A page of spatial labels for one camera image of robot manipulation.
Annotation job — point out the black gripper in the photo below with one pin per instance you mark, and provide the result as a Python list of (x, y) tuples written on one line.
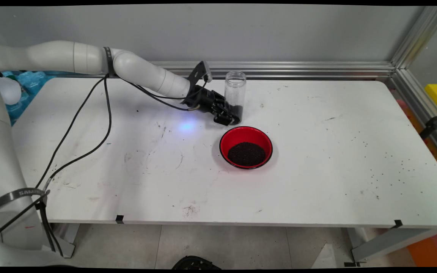
[(203, 100)]

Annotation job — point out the black seeds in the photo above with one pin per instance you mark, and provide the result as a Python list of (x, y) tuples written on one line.
[(237, 110)]

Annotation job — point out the clear plastic jar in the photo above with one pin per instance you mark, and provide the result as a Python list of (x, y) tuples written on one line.
[(235, 85)]

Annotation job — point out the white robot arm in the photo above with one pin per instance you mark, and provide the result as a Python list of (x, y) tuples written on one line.
[(51, 57)]

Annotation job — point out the red enamel bowl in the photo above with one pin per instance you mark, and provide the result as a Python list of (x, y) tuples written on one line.
[(227, 140)]

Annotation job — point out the black seed pile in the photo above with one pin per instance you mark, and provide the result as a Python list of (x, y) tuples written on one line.
[(246, 154)]

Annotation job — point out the black tape piece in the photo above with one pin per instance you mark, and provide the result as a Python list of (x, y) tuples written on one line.
[(119, 219), (398, 224)]

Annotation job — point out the black object on floor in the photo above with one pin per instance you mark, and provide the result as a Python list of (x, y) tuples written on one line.
[(195, 263)]

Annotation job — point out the blue plastic packaging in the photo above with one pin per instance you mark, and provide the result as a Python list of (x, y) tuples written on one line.
[(36, 81)]

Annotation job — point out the grey metal table leg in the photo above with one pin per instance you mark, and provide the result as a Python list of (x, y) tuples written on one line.
[(66, 239), (389, 240)]

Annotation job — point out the black tripod stand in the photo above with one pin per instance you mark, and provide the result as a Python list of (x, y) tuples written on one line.
[(434, 123)]

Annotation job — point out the white rounded object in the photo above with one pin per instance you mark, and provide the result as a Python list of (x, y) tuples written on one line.
[(9, 90)]

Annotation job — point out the orange box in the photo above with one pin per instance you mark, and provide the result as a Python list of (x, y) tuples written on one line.
[(431, 250)]

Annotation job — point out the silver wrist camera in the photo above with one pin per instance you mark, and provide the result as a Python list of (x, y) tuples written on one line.
[(207, 74)]

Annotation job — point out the horizontal aluminium frame rail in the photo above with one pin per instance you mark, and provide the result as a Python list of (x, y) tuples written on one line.
[(298, 70)]

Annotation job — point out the slanted aluminium frame rail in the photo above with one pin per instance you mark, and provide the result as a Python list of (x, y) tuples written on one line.
[(419, 102)]

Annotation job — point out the aluminium corner post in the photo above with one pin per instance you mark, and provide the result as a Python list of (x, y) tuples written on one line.
[(419, 36)]

